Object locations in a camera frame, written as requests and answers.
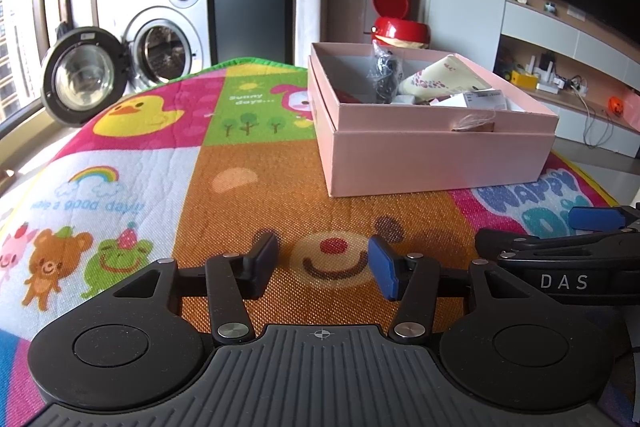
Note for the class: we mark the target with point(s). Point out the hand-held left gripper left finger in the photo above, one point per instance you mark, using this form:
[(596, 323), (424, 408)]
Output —
[(260, 264)]

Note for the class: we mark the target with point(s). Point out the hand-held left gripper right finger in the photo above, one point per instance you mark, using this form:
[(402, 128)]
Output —
[(384, 269)]

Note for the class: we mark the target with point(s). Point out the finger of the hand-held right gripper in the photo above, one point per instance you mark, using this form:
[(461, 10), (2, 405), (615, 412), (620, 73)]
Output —
[(595, 218), (550, 247)]

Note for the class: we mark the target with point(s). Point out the pink cardboard box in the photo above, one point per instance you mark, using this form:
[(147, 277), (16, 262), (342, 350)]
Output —
[(425, 162)]

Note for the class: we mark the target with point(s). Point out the colourful cartoon play mat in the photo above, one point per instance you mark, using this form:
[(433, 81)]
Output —
[(240, 187)]

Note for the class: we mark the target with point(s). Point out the orange pumpkin toy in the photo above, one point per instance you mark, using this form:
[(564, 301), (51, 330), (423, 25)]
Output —
[(616, 105)]

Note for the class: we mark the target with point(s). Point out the white power strip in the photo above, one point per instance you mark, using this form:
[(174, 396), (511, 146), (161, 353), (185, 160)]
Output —
[(565, 85)]

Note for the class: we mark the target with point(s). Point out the yellow toy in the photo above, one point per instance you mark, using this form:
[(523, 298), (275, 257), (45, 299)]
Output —
[(522, 80)]

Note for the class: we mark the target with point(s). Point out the white router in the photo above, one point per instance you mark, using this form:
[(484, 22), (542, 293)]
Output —
[(544, 69)]

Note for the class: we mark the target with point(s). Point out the white television cabinet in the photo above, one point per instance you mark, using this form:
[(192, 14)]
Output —
[(565, 42)]

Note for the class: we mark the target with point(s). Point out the clear bag of black parts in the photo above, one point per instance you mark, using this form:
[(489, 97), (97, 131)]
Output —
[(386, 69)]

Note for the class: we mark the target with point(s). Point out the cream patterned pouch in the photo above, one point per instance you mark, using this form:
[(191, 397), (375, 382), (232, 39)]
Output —
[(440, 77)]

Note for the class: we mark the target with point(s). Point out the red trash bin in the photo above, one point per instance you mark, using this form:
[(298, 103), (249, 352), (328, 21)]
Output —
[(400, 29)]

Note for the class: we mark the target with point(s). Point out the silver washing machine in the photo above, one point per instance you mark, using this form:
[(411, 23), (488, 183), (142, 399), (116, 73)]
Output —
[(165, 37)]

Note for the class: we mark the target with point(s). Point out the window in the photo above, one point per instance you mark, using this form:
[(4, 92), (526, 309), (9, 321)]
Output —
[(17, 32)]

